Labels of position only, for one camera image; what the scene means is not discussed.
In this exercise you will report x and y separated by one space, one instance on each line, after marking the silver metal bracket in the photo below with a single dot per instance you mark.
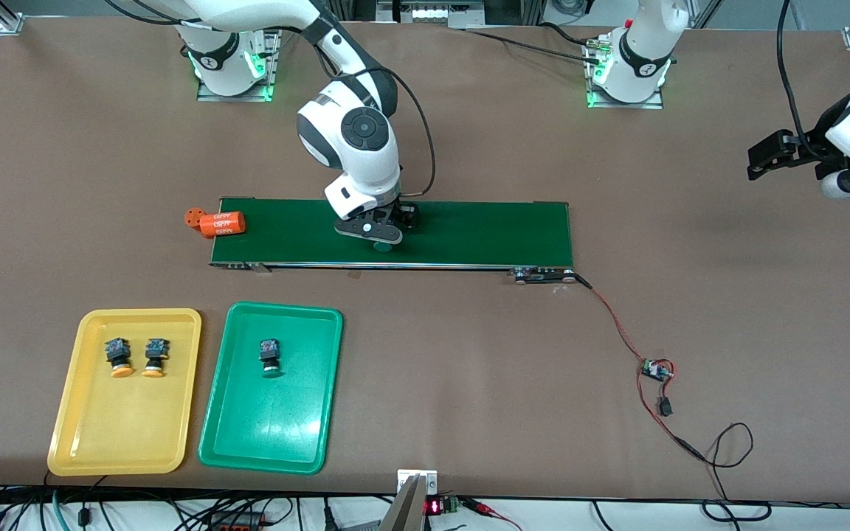
417 476

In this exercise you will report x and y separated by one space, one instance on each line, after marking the red clip lead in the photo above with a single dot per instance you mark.
484 507

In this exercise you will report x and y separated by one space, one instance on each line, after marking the orange printed cylinder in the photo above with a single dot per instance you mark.
222 224
193 217

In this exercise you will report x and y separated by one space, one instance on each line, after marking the red digit display module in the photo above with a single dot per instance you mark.
436 506

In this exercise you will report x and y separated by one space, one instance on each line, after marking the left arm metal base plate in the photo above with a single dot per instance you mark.
628 105

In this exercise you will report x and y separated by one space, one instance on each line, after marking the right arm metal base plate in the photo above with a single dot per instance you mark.
237 96

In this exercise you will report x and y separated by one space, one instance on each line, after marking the green mushroom push button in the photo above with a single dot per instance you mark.
270 352
381 248

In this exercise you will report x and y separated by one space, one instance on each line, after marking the yellow mushroom push button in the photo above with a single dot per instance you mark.
154 352
119 354

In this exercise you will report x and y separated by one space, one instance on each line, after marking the green conveyor belt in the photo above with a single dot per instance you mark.
506 236

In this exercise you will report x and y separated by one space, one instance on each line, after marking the green plastic tray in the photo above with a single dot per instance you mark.
270 435

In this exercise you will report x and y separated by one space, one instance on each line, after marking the yellow plastic tray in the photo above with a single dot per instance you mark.
126 428

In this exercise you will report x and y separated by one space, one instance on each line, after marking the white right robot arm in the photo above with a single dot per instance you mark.
358 155

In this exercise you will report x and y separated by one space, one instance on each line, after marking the orange connector block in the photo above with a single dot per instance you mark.
237 522

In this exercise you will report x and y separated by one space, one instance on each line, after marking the small controller circuit board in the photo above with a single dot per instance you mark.
655 370

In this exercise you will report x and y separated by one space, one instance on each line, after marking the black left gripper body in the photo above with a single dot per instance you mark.
813 142

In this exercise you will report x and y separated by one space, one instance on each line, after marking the grey metal bar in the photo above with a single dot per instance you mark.
403 512

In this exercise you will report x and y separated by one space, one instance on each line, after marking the aluminium frame rack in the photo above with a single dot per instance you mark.
388 7

